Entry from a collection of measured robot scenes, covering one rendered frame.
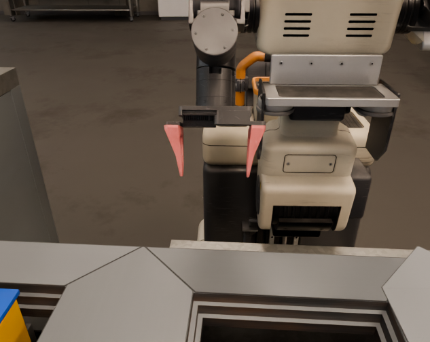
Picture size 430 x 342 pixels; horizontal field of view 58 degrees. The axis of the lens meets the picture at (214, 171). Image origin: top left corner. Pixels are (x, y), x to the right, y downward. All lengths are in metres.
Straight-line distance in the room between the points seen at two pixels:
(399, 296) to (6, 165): 0.81
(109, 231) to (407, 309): 1.74
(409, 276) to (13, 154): 0.83
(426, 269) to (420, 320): 0.11
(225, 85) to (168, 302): 0.31
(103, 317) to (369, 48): 0.69
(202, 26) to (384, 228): 1.90
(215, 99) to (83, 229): 1.72
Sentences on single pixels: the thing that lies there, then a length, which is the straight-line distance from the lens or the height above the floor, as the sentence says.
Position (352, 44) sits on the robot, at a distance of 0.86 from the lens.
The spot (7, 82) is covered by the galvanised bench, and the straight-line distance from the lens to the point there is 0.99.
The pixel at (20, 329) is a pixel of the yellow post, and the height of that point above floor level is 0.83.
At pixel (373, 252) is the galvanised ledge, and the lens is 0.97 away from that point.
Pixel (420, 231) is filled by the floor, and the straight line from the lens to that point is 2.33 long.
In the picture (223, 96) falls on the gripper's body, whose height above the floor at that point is 1.10.
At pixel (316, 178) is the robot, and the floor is 0.80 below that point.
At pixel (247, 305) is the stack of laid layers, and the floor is 0.85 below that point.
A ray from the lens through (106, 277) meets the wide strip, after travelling 0.60.
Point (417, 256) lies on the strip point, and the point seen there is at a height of 0.87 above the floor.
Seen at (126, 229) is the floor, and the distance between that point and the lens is 2.13.
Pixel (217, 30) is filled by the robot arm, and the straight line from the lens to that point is 0.49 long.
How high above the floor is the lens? 1.27
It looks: 29 degrees down
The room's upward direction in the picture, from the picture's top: straight up
